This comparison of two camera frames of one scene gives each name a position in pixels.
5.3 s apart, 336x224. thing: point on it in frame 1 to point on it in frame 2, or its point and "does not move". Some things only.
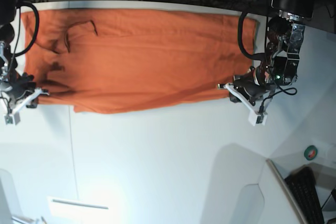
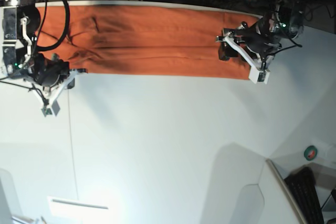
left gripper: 251,84 to 261,37
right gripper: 13,90 to 49,72
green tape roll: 310,152 does not move
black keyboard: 302,185 does not move
